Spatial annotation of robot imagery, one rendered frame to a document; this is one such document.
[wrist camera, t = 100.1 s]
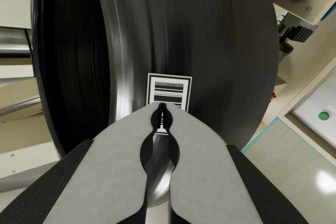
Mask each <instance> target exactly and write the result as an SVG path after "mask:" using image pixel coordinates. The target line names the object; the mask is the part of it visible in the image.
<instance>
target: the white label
mask: <svg viewBox="0 0 336 224"><path fill-rule="evenodd" d="M191 84H192V77H191V76H181V75H170V74H158V73H148V82H147V98H146V105H149V104H151V103H154V102H160V103H162V104H165V103H168V102H169V103H173V104H175V105H176V106H178V107H179V108H181V109H182V110H184V111H186V112H188V108H189V100H190V92H191ZM155 134H159V135H168V133H167V132H166V129H163V114H162V118H161V126H160V129H158V130H157V131H156V132H155Z"/></svg>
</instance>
